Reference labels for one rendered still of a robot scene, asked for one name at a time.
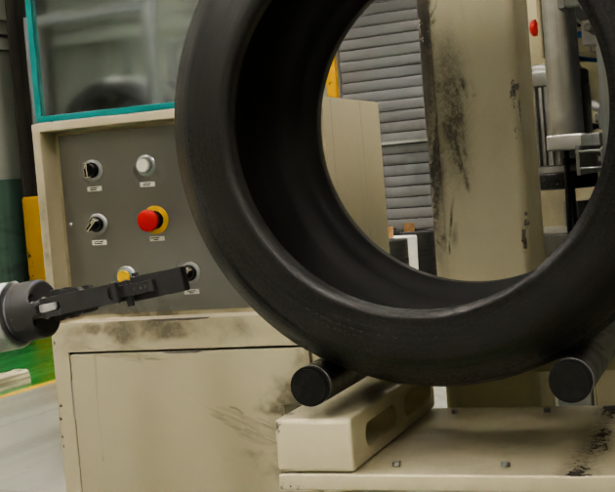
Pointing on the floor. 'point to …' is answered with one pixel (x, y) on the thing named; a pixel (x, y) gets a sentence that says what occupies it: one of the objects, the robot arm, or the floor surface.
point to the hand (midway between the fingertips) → (159, 283)
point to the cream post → (483, 160)
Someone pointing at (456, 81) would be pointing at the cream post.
